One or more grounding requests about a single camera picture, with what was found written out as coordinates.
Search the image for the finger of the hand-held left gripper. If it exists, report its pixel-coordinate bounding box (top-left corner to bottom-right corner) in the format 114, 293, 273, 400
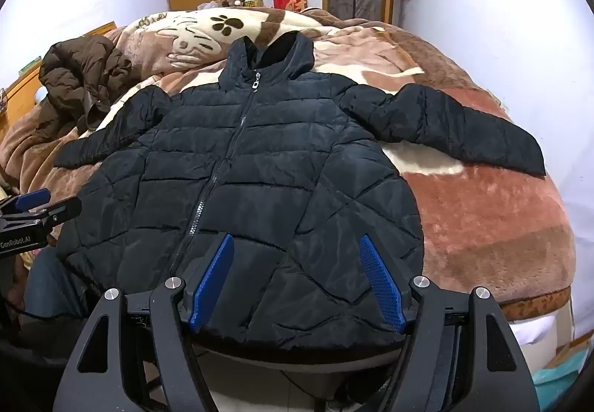
0, 196, 83, 232
0, 189, 52, 219

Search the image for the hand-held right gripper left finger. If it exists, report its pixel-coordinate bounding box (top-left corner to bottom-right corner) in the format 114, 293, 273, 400
60, 233, 235, 412

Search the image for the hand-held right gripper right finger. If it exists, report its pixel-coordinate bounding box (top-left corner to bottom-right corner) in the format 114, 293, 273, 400
359, 234, 534, 412

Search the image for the black puffer jacket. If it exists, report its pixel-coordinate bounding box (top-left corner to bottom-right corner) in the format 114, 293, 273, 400
55, 32, 547, 352

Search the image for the person's leg in jeans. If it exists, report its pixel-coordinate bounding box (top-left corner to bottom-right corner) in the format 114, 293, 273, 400
22, 249, 96, 321

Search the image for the brown printed plush blanket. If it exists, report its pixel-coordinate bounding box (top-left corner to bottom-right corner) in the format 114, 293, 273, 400
0, 6, 578, 317

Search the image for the brown puffer jacket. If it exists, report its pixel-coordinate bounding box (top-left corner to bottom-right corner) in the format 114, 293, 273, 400
38, 35, 135, 140

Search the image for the teal plastic bag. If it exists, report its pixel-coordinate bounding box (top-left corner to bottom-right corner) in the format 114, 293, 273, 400
530, 355, 586, 400

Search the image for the flat brown cardboard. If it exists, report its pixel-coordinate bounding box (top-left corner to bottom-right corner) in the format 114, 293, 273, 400
542, 332, 594, 372

